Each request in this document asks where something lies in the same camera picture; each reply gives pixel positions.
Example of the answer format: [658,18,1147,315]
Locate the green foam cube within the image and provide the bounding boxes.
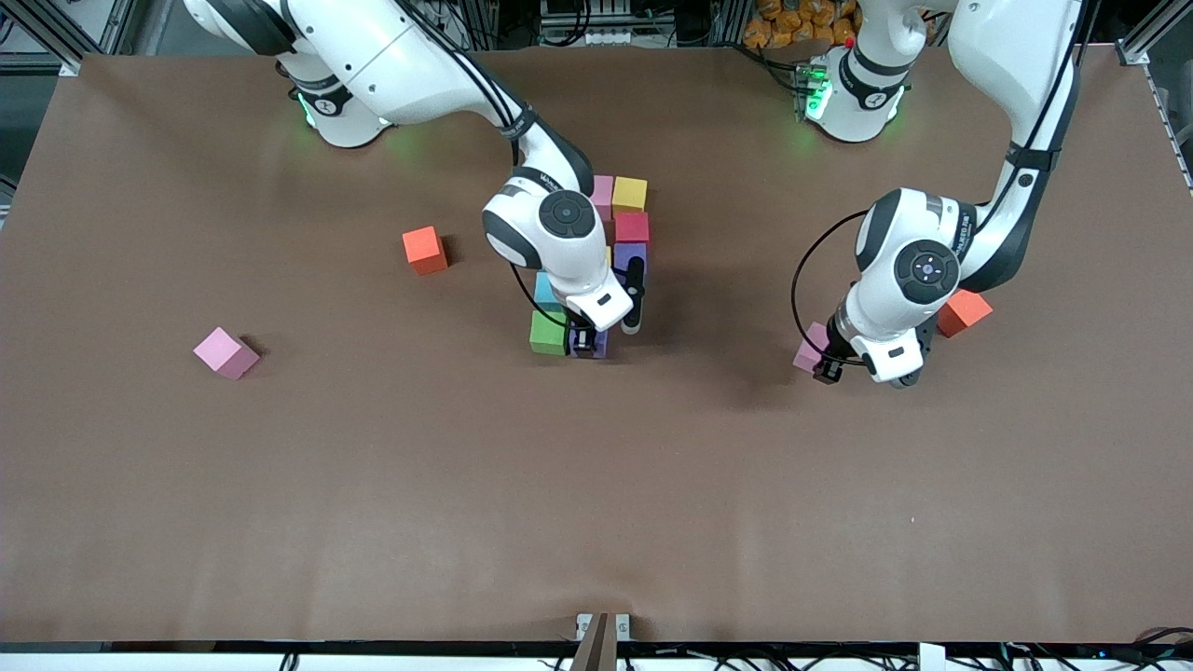
[529,310,569,356]

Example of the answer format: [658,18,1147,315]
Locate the orange foam cube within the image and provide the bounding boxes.
[402,226,450,277]
[937,289,994,339]

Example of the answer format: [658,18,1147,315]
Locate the white table edge strip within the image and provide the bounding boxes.
[0,641,1193,671]

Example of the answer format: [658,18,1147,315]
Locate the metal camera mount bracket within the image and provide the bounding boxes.
[575,612,632,671]

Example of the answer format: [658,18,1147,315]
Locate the metal equipment rack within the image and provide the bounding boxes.
[539,0,677,48]

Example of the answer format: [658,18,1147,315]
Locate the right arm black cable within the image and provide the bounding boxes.
[509,263,571,329]

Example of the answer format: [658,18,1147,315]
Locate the orange snack bags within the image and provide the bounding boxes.
[741,0,863,48]

